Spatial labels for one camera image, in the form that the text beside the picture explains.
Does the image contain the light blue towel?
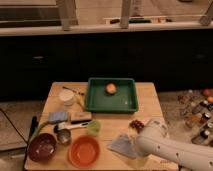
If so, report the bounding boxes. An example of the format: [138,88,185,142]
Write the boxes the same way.
[107,134,138,159]

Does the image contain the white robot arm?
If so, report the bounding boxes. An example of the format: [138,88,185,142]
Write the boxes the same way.
[136,118,213,171]

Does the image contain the green plastic tray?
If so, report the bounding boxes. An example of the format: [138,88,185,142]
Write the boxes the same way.
[85,78,138,113]

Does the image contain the orange round fruit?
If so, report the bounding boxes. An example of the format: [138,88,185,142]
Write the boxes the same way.
[105,83,117,94]

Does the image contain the yellow small utensil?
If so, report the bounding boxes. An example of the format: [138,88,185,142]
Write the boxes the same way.
[77,96,85,110]

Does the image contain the thin dark stick utensil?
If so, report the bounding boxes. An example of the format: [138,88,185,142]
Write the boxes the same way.
[62,86,85,95]

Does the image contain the white lidded cup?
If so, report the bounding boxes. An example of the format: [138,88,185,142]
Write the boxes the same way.
[59,89,75,106]

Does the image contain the wooden block brush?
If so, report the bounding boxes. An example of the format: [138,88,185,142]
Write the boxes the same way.
[71,112,92,124]

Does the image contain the bunch of dark grapes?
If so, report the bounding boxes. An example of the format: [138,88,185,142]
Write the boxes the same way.
[129,120,144,133]

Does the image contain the blue sponge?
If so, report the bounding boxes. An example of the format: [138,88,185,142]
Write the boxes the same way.
[48,112,68,123]

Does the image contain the small metal cup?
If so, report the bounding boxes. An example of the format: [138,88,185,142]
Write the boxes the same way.
[57,129,71,145]

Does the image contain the orange plastic bowl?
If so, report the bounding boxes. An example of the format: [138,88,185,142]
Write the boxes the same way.
[68,135,100,169]

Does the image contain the dark red speckled bowl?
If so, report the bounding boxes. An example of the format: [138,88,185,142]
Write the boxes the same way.
[27,133,56,162]

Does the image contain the spice jar rack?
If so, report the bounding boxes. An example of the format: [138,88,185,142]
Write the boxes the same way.
[178,90,213,145]

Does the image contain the black cable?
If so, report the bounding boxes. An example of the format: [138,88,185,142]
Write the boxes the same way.
[0,107,29,145]

